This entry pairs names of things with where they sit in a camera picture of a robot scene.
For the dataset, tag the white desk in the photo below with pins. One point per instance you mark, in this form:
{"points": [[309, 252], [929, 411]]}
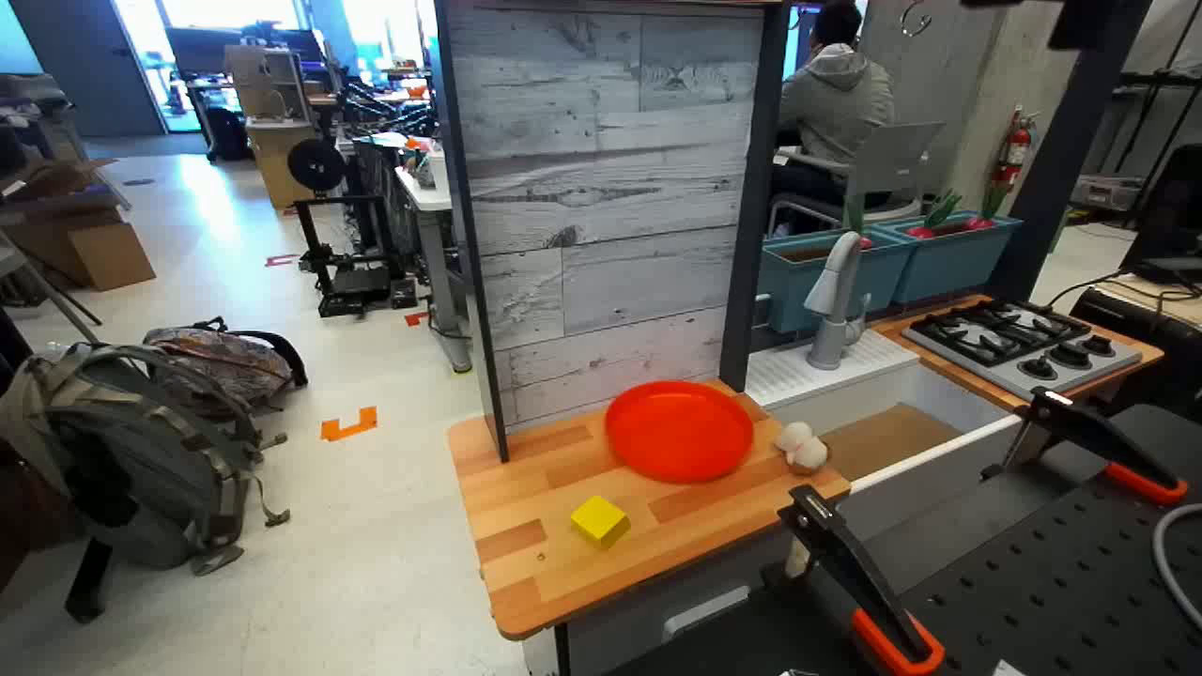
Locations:
{"points": [[427, 192]]}

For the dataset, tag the stack of cardboard boxes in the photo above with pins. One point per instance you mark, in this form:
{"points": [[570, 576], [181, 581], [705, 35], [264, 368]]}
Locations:
{"points": [[84, 244]]}

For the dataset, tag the teal planter box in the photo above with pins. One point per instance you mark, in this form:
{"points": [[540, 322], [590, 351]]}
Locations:
{"points": [[948, 258], [798, 277]]}

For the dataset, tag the grey backpack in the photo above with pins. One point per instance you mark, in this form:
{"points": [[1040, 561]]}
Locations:
{"points": [[141, 460]]}

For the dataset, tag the wooden cabinet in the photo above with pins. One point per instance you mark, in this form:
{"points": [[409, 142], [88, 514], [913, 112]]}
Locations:
{"points": [[277, 160]]}

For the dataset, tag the toy kitchen with wood top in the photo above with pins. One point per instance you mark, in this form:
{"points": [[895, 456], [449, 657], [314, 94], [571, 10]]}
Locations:
{"points": [[601, 188]]}

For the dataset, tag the red fire extinguisher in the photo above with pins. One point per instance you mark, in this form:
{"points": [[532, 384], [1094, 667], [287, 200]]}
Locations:
{"points": [[1012, 150]]}

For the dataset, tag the grey toy tap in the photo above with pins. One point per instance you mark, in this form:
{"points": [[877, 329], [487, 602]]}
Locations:
{"points": [[835, 282]]}

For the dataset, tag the black 3d printer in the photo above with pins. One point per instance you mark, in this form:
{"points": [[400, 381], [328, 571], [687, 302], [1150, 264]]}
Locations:
{"points": [[347, 272]]}

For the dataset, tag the white plush toy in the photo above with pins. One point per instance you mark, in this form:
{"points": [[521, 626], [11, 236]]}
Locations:
{"points": [[806, 453]]}

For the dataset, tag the orange plate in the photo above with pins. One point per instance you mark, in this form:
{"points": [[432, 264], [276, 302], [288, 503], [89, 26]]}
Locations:
{"points": [[678, 432]]}

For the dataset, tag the person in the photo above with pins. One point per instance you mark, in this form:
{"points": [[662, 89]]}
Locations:
{"points": [[836, 103]]}

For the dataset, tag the black stove knob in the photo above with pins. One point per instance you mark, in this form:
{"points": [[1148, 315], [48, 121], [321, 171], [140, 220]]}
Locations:
{"points": [[1070, 356], [1098, 345], [1039, 368]]}

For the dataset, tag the grey toy stove burner plate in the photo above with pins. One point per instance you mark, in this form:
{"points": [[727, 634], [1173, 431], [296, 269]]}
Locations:
{"points": [[995, 340]]}

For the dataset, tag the patterned backpack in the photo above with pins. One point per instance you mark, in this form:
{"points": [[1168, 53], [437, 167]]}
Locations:
{"points": [[225, 361]]}

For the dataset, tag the grey office chair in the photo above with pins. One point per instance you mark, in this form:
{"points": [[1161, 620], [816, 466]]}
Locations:
{"points": [[892, 160]]}

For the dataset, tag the white toy kitchen sink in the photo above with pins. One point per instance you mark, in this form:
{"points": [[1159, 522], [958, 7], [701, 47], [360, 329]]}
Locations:
{"points": [[883, 437]]}

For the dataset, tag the black monitor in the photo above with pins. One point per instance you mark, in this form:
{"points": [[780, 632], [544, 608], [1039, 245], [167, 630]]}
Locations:
{"points": [[1169, 216]]}

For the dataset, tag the yellow block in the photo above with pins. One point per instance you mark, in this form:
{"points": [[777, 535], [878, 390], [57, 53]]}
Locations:
{"points": [[599, 519]]}

